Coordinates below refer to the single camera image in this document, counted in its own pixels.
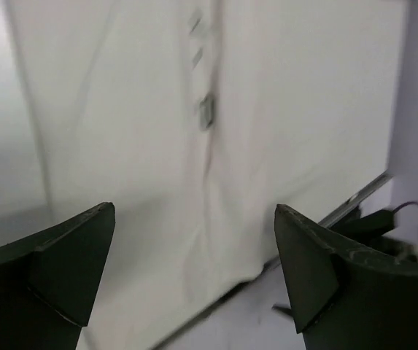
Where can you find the green and white t shirt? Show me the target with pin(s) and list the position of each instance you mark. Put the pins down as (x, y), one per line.
(195, 119)

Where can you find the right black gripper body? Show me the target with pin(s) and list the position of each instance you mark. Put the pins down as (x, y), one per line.
(371, 231)

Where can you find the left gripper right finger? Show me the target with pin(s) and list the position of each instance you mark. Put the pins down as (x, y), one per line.
(344, 294)

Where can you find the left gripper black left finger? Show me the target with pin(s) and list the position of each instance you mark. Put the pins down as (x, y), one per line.
(49, 281)

